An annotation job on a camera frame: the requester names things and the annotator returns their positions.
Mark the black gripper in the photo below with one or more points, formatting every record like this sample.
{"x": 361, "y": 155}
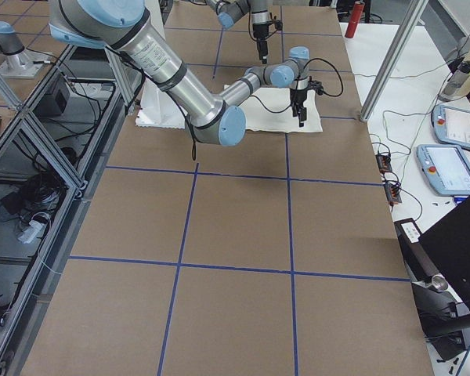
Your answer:
{"x": 260, "y": 33}
{"x": 298, "y": 95}

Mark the cream long sleeve cat shirt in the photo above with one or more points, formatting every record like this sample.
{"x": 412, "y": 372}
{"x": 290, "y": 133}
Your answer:
{"x": 263, "y": 116}

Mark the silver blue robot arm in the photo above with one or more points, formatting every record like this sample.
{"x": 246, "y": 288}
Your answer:
{"x": 229, "y": 13}
{"x": 125, "y": 28}

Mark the third robot arm on floor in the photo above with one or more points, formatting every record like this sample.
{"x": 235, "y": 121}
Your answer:
{"x": 19, "y": 62}

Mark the upper orange circuit board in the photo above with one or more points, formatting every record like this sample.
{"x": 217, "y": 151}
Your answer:
{"x": 384, "y": 163}

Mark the orange circuit board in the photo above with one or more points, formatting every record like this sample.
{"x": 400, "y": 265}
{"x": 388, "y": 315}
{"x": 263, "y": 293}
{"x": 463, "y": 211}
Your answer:
{"x": 384, "y": 163}
{"x": 392, "y": 192}

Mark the red cylinder bottle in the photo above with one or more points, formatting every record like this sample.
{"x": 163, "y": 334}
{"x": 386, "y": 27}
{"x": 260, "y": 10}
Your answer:
{"x": 354, "y": 19}

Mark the lower orange circuit board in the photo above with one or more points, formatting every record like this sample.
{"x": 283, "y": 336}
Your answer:
{"x": 392, "y": 192}

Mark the lower teach pendant tablet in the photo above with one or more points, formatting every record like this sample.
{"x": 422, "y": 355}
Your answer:
{"x": 446, "y": 168}

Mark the teach pendant tablet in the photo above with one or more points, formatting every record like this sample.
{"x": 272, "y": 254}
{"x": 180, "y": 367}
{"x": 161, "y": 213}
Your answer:
{"x": 446, "y": 168}
{"x": 451, "y": 125}

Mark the upper teach pendant tablet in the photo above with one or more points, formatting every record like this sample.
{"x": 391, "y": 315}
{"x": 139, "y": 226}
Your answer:
{"x": 451, "y": 125}

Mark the black box with label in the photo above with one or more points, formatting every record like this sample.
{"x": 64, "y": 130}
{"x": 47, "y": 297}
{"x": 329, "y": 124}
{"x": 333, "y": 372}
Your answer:
{"x": 414, "y": 255}

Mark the black monitor on stand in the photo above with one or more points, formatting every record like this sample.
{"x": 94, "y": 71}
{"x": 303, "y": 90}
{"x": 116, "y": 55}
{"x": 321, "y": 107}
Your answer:
{"x": 446, "y": 323}

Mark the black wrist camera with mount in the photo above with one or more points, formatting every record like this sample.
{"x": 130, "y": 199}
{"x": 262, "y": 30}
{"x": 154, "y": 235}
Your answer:
{"x": 316, "y": 86}

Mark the aluminium frame post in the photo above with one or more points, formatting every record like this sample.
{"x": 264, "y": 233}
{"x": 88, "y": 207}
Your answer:
{"x": 398, "y": 44}

